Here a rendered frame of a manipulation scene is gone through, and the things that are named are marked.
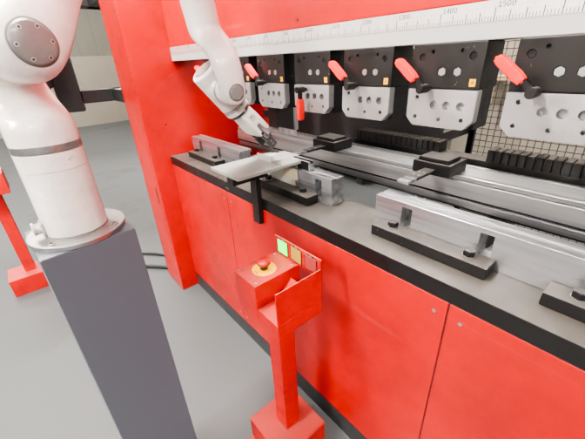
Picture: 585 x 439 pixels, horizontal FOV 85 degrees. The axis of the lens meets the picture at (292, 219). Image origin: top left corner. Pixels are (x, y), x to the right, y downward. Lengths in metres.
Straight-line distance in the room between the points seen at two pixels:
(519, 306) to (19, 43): 0.97
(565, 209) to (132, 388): 1.19
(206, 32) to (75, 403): 1.61
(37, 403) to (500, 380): 1.81
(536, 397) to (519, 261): 0.26
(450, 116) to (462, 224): 0.25
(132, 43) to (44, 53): 1.18
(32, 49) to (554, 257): 0.99
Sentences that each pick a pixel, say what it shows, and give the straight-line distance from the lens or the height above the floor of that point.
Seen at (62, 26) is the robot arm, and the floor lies 1.39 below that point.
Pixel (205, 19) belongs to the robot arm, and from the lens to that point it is 1.01.
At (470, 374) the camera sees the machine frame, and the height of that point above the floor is 0.67.
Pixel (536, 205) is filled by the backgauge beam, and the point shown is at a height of 0.95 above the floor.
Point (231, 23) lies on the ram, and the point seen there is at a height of 1.45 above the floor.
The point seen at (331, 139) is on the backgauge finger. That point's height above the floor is 1.03.
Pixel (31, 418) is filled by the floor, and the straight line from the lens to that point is 1.96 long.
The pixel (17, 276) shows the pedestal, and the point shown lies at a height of 0.12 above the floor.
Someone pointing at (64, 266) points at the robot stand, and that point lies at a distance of 0.80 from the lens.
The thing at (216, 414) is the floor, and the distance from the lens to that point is 1.62.
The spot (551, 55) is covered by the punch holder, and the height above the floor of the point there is 1.31.
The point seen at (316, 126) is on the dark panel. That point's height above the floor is 0.99.
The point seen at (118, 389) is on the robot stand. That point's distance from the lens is 1.02.
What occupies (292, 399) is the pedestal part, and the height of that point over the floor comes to 0.26.
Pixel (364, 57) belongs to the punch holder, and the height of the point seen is 1.32.
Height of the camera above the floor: 1.32
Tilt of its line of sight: 26 degrees down
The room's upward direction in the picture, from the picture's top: 3 degrees counter-clockwise
